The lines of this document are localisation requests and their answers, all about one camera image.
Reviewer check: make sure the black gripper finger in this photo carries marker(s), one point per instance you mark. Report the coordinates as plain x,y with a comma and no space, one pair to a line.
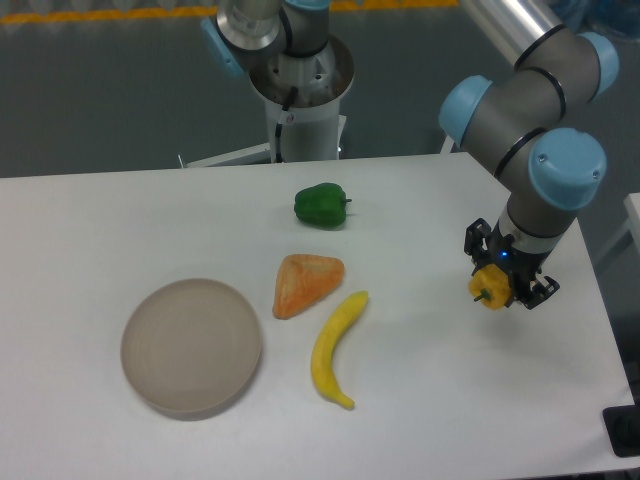
475,247
531,294

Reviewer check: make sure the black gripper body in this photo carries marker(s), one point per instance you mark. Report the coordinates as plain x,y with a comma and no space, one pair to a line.
520,267

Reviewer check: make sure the yellow bell pepper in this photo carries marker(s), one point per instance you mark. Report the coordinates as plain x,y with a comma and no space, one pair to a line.
490,287

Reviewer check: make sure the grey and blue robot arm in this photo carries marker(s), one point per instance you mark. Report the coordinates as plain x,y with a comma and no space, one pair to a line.
511,129

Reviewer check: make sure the green bell pepper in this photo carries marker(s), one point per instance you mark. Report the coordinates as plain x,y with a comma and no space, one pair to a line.
322,206

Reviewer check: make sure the beige round plate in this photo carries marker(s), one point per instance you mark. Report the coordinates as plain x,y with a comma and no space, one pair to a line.
191,348

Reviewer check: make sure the black clamp at table edge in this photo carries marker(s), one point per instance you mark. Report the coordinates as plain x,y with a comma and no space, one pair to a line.
622,425

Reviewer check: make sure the orange triangular bread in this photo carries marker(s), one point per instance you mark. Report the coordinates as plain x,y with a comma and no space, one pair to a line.
302,280

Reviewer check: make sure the yellow banana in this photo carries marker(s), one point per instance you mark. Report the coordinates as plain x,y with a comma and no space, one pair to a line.
321,364

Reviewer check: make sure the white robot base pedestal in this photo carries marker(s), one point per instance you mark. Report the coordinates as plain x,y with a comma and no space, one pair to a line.
301,99

